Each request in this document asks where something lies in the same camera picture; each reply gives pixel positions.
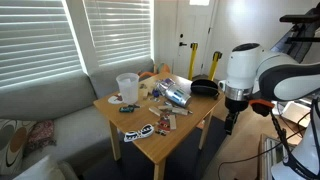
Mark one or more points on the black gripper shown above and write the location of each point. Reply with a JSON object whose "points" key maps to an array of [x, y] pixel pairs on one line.
{"points": [[236, 104]]}

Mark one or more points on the silver cup with coloured print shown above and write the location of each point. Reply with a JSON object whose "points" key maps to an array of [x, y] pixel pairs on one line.
{"points": [[178, 95]]}

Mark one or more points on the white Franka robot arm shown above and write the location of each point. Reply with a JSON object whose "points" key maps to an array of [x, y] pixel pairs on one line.
{"points": [[243, 66]]}

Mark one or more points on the clear plastic cup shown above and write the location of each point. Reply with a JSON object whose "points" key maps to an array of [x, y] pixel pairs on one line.
{"points": [[128, 88]]}

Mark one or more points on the black glasses case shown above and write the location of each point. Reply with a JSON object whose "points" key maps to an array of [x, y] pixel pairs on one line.
{"points": [[204, 87]]}

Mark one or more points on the dark blue rug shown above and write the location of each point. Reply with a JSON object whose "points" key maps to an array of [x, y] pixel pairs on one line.
{"points": [[186, 156]]}

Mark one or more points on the long wooden block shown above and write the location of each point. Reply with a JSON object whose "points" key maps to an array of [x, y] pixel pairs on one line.
{"points": [[173, 110]]}

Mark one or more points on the white cardboard box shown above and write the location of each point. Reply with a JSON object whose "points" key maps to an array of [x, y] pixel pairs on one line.
{"points": [[295, 113]]}

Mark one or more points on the red printed card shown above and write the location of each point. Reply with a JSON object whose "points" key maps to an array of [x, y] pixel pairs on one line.
{"points": [[164, 125]]}

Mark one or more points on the blue purple foil packet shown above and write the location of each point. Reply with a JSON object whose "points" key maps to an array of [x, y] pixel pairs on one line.
{"points": [[164, 85]]}

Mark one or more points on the short wooden block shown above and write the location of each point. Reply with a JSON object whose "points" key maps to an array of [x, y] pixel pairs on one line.
{"points": [[154, 110]]}

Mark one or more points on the orange squid plush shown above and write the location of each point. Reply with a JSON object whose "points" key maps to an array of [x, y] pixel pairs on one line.
{"points": [[163, 68]]}

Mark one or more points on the light wooden table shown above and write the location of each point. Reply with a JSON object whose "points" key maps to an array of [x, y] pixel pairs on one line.
{"points": [[146, 146]]}

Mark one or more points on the white door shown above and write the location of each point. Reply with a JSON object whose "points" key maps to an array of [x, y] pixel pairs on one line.
{"points": [[193, 30]]}

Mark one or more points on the small dark green toy car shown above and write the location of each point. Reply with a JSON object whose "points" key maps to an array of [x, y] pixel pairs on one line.
{"points": [[126, 108]]}

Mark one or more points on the narrow white window blind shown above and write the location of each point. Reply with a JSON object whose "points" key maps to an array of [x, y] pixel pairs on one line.
{"points": [[120, 30]]}

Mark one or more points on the grey fabric sofa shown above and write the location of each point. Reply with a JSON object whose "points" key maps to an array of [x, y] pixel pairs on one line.
{"points": [[50, 100]]}

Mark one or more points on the red floral cushion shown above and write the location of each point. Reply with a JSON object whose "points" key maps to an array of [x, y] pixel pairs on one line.
{"points": [[41, 135]]}

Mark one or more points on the wide white window blind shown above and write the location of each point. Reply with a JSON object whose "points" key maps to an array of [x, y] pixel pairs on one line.
{"points": [[33, 40]]}

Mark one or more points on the cushion with circle pattern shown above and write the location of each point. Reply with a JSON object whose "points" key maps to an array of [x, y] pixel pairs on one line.
{"points": [[11, 146]]}

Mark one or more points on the yellow post with black top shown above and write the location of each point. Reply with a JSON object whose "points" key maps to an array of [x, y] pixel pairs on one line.
{"points": [[215, 65], [192, 60]]}

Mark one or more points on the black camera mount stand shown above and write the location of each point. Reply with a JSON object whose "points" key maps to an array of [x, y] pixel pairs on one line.
{"points": [[300, 18]]}

